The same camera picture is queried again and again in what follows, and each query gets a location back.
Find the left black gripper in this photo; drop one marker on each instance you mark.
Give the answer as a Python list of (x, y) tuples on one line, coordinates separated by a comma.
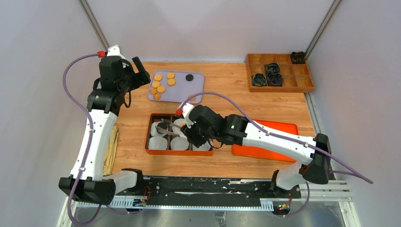
[(142, 75)]

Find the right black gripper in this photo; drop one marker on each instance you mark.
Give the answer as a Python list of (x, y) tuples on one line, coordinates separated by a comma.
[(189, 131)]

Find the round yellow biscuit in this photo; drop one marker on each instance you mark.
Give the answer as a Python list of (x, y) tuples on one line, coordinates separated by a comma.
[(170, 75), (171, 82), (156, 84), (161, 89), (158, 77)]

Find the lavender cookie tray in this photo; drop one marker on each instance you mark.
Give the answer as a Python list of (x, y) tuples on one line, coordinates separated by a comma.
[(181, 90)]

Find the black sandwich cookie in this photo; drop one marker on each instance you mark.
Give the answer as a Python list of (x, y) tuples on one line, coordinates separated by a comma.
[(164, 126), (160, 130), (189, 77)]

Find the metal tongs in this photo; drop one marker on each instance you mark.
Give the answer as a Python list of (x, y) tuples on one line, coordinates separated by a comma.
[(170, 128)]

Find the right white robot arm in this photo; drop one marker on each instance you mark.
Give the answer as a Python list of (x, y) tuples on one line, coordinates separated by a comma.
[(310, 153)]

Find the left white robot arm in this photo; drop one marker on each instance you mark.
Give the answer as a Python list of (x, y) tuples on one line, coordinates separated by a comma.
[(86, 182)]

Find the white paper cup front-right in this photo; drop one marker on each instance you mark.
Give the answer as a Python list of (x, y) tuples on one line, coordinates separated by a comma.
[(203, 147)]

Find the flower butter cookie lower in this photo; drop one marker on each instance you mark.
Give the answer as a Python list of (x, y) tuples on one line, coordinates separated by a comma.
[(157, 96)]

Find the swirl butter cookie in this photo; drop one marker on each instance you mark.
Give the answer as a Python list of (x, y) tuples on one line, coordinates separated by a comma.
[(192, 98)]

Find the white paper cup back-middle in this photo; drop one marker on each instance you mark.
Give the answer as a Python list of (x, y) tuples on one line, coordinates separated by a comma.
[(176, 126)]

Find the white paper cup front-middle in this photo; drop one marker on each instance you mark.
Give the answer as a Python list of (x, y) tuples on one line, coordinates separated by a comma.
[(179, 144)]

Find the orange compartment box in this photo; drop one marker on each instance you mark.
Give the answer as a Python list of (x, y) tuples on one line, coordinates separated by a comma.
[(155, 117)]

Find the white paper cup front-left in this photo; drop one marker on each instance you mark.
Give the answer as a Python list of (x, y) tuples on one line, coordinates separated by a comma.
[(157, 143)]

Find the white paper cup back-left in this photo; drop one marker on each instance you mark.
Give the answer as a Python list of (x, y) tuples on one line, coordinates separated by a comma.
[(153, 130)]

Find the rolled dark fabric left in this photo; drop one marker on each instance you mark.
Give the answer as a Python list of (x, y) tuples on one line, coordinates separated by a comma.
[(259, 80)]

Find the rolled dark fabric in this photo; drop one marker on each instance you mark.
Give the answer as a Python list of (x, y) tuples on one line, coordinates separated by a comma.
[(259, 80), (275, 80), (272, 68)]

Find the rolled dark fabric right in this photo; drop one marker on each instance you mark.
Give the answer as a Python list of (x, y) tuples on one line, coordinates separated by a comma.
[(275, 80)]

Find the orange box lid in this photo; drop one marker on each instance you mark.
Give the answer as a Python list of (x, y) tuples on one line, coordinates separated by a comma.
[(246, 151)]

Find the yellow cloth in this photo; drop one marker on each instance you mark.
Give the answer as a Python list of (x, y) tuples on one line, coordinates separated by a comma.
[(111, 151)]

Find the rolled dark fabric top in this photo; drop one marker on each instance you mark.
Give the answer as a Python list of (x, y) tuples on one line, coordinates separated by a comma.
[(272, 68)]

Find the wooden compartment organizer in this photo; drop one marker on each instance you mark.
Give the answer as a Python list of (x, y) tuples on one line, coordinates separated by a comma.
[(297, 77)]

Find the black object in corner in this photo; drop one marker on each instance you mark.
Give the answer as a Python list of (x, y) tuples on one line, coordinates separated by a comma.
[(298, 57)]

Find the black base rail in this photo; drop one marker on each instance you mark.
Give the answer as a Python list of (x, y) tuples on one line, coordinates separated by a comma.
[(203, 192)]

